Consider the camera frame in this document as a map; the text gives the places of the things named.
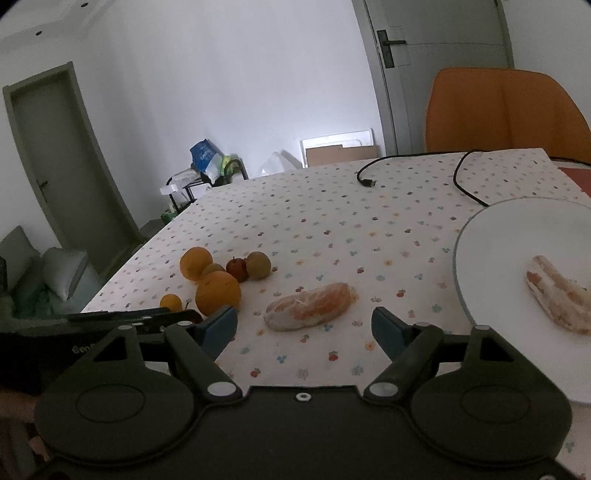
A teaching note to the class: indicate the small orange tangerine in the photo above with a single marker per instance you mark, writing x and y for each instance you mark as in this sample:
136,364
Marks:
171,302

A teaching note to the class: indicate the grey door with handle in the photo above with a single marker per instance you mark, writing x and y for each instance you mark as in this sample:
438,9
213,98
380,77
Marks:
409,42

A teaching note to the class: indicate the floral white tablecloth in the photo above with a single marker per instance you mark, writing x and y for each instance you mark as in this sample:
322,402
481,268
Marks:
388,230

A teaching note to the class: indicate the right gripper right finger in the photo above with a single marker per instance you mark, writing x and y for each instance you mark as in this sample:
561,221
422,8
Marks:
412,350

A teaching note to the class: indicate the red small apple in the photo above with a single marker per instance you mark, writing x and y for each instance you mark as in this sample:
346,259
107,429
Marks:
236,267

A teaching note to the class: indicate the white round plate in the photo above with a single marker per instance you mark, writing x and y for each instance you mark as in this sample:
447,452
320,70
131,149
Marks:
492,255

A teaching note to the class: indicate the left human hand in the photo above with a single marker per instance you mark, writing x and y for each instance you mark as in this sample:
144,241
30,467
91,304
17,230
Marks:
17,406

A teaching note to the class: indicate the large orange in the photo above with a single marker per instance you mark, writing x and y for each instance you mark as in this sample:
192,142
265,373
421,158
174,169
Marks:
193,262
218,289

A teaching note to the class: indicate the cardboard sheet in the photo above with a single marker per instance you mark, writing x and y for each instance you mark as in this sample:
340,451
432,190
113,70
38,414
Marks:
328,155

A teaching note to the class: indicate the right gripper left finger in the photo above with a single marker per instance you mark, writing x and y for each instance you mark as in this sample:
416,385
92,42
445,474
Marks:
192,351

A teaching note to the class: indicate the dark green side door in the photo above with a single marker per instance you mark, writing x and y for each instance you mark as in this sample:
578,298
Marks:
66,169

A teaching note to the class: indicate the green sofa cushion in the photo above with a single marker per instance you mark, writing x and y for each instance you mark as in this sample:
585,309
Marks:
70,275

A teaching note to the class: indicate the black metal shelf rack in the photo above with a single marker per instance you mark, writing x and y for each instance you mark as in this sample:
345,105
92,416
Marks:
186,187

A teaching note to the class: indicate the brown kiwi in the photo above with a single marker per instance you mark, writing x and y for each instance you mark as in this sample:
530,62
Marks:
258,265
211,268

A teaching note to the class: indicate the red table mat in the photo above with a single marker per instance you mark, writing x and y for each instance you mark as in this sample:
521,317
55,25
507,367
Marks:
582,177

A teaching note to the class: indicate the white board against wall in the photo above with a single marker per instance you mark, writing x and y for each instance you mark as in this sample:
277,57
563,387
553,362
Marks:
346,140

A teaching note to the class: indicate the blue white bag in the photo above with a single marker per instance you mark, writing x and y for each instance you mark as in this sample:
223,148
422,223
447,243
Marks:
207,160

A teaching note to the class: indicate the orange chair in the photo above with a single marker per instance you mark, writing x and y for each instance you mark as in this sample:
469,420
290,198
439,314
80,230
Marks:
500,109

